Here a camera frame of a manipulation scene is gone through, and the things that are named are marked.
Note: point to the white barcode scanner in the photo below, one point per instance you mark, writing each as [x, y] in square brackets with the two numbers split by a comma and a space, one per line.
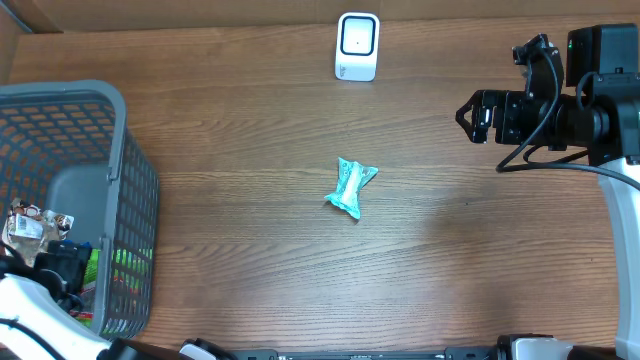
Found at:
[357, 45]

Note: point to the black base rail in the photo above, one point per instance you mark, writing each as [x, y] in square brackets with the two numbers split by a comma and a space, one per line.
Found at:
[350, 355]

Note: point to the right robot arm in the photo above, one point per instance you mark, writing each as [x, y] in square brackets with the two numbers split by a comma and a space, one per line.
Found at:
[577, 112]

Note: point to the green snack bag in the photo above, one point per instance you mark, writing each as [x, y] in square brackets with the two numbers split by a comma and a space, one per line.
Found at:
[116, 292]

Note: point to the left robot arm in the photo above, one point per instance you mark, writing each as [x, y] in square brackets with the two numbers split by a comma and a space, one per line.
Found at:
[33, 326]

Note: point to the teal snack packet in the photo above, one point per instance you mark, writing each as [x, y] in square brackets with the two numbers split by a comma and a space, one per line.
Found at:
[352, 177]

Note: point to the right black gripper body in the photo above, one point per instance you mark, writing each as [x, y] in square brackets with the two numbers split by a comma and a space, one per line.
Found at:
[518, 118]

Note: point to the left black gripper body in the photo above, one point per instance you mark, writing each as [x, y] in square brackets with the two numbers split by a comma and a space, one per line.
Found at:
[65, 262]

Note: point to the beige cookie snack bag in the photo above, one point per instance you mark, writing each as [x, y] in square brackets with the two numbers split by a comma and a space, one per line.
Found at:
[28, 229]

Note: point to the grey plastic mesh basket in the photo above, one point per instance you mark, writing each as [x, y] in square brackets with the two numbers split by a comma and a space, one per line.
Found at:
[66, 147]

